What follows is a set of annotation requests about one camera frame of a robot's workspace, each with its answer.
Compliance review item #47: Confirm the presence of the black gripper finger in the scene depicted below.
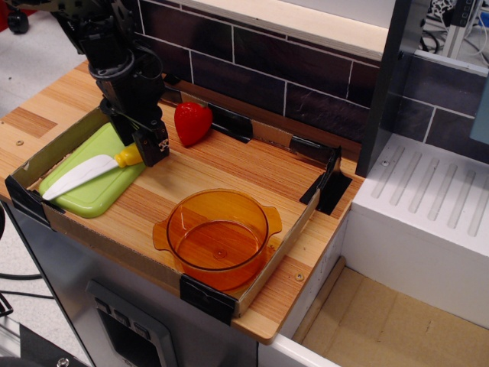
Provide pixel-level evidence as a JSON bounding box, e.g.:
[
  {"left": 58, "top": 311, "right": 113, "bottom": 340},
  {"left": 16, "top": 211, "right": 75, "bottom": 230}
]
[
  {"left": 109, "top": 113, "right": 136, "bottom": 146},
  {"left": 132, "top": 121, "right": 170, "bottom": 167}
]

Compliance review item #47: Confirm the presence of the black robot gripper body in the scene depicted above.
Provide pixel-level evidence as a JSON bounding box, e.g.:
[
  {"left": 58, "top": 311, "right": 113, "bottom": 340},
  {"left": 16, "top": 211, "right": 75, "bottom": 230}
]
[{"left": 89, "top": 49, "right": 164, "bottom": 130}]

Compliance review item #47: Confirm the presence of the yellow handled white knife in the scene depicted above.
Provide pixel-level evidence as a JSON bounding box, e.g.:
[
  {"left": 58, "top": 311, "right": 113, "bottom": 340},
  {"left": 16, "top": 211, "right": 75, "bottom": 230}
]
[{"left": 42, "top": 144, "right": 143, "bottom": 200}]

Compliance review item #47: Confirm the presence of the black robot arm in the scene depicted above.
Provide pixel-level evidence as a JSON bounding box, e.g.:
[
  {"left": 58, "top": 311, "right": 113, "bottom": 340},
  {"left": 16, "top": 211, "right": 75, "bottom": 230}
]
[{"left": 7, "top": 1, "right": 169, "bottom": 167}]

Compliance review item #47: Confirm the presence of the green plastic cutting board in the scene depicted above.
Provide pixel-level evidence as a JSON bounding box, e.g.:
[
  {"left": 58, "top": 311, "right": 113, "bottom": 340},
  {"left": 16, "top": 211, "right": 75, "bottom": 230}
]
[{"left": 39, "top": 123, "right": 146, "bottom": 218}]

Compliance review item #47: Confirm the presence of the cardboard fence with black tape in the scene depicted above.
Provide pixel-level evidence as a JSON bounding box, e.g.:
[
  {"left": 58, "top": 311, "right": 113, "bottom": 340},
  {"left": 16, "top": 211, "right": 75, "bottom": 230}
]
[{"left": 5, "top": 74, "right": 354, "bottom": 327}]

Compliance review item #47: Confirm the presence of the red toy strawberry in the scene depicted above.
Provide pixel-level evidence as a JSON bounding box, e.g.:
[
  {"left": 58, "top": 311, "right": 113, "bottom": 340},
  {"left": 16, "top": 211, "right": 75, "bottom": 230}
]
[{"left": 174, "top": 102, "right": 213, "bottom": 147}]

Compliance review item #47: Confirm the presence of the orange transparent pot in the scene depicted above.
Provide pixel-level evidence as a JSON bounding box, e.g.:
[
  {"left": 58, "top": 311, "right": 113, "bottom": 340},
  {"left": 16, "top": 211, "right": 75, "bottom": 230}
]
[{"left": 153, "top": 189, "right": 282, "bottom": 292}]

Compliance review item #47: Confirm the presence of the black caster wheel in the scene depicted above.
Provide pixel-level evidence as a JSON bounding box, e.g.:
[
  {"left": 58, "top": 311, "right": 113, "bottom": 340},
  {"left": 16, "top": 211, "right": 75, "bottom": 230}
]
[{"left": 7, "top": 11, "right": 29, "bottom": 34}]

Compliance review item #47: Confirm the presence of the toy oven front panel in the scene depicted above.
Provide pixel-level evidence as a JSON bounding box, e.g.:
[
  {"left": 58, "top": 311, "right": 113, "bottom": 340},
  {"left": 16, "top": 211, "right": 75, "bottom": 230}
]
[{"left": 86, "top": 280, "right": 178, "bottom": 366}]

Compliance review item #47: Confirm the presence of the white sink drainboard unit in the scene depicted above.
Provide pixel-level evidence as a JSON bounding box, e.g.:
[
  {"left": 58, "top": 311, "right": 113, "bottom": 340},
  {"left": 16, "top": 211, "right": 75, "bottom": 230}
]
[{"left": 342, "top": 135, "right": 488, "bottom": 327}]

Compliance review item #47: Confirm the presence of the dark grey vertical post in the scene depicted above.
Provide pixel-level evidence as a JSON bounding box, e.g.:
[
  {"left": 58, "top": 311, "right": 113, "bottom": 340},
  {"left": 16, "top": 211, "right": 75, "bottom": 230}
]
[{"left": 356, "top": 0, "right": 429, "bottom": 177}]

